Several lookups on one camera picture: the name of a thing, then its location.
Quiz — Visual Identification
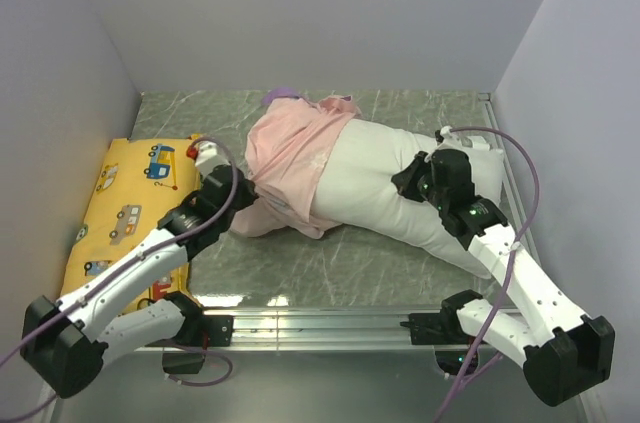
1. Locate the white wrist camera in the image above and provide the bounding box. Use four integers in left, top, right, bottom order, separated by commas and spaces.
435, 126, 492, 151
186, 141, 228, 177

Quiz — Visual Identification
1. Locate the aluminium right side rail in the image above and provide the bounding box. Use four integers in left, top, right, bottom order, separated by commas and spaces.
477, 91, 551, 274

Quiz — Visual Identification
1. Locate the white pillow insert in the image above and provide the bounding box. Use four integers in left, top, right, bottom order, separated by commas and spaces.
310, 119, 491, 279

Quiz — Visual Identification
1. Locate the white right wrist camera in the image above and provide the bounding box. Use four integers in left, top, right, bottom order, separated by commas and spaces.
435, 126, 492, 151

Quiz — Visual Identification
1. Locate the yellow cartoon car pillow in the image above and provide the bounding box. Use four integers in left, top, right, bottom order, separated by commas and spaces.
61, 136, 200, 295

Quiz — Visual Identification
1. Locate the aluminium rail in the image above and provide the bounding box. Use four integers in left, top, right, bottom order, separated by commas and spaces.
477, 91, 551, 274
29, 310, 581, 423

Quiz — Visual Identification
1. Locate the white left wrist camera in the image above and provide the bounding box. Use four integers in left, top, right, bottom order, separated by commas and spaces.
186, 141, 228, 177

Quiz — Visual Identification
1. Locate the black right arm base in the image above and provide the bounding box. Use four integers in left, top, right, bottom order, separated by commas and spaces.
399, 307, 476, 376

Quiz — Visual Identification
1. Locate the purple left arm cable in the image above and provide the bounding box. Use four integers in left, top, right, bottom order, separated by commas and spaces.
0, 137, 240, 423

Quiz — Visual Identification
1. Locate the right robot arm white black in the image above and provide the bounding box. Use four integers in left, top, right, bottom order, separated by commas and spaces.
391, 149, 615, 407

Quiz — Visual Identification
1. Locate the aluminium front rail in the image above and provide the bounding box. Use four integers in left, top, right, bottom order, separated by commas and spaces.
29, 310, 581, 423

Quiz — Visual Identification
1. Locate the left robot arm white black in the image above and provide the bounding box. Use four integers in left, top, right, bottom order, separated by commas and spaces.
20, 165, 257, 399

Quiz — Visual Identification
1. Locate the pink pillowcase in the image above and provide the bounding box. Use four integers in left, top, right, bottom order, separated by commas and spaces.
231, 87, 361, 239

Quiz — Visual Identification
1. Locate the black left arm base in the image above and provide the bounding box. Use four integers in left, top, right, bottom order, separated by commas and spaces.
160, 315, 234, 387

